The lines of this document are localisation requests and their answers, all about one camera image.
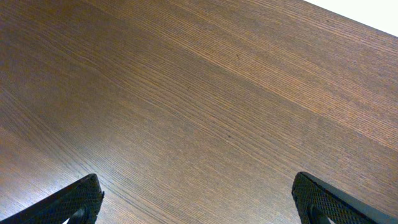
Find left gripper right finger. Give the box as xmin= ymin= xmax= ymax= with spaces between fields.
xmin=292 ymin=172 xmax=397 ymax=224

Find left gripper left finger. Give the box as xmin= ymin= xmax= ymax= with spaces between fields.
xmin=1 ymin=174 xmax=104 ymax=224

